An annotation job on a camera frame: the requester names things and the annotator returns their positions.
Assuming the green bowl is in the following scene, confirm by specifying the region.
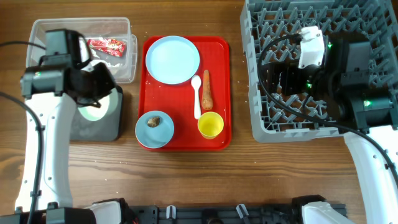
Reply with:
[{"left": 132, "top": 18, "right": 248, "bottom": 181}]
[{"left": 77, "top": 88, "right": 119, "bottom": 121}]

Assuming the brown food scrap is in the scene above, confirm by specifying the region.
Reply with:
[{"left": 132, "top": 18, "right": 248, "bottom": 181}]
[{"left": 147, "top": 116, "right": 160, "bottom": 128}]

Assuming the small light blue bowl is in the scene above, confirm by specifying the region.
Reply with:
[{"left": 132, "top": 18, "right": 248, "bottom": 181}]
[{"left": 135, "top": 111, "right": 175, "bottom": 149}]

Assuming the yellow plastic cup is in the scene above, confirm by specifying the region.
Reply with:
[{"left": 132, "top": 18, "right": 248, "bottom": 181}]
[{"left": 198, "top": 111, "right": 224, "bottom": 139}]

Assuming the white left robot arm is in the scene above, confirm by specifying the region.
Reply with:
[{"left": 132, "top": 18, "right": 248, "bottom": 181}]
[{"left": 1, "top": 29, "right": 137, "bottom": 223}]

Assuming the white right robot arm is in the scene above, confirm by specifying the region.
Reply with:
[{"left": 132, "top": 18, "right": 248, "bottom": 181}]
[{"left": 257, "top": 37, "right": 397, "bottom": 223}]

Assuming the crumpled white paper waste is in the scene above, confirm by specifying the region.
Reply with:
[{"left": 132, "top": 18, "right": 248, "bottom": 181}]
[{"left": 91, "top": 59, "right": 123, "bottom": 69}]

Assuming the black waste tray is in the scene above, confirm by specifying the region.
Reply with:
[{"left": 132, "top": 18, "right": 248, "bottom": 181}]
[{"left": 70, "top": 85, "right": 124, "bottom": 141}]

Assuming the grey dishwasher rack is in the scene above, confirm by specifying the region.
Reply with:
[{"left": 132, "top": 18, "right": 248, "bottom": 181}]
[{"left": 240, "top": 0, "right": 397, "bottom": 143}]

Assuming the red snack wrapper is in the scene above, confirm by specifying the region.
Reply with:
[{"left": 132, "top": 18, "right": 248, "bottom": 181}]
[{"left": 87, "top": 39, "right": 127, "bottom": 57}]

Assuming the clear plastic bin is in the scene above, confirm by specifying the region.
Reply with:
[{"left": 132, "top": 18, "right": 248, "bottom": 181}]
[{"left": 29, "top": 17, "right": 137, "bottom": 83}]

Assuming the orange carrot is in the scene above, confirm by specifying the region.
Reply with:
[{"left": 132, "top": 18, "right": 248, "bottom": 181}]
[{"left": 201, "top": 70, "right": 213, "bottom": 110}]

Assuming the white plastic spoon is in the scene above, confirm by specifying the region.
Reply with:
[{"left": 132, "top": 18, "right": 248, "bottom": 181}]
[{"left": 191, "top": 75, "right": 201, "bottom": 119}]

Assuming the large light blue plate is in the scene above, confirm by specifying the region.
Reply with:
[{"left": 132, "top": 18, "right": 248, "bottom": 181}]
[{"left": 145, "top": 35, "right": 200, "bottom": 85}]

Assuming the red plastic tray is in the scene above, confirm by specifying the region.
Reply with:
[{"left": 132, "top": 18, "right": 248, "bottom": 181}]
[{"left": 138, "top": 36, "right": 232, "bottom": 151}]

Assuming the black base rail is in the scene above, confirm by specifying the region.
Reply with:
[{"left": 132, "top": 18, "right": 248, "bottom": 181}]
[{"left": 131, "top": 204, "right": 304, "bottom": 224}]

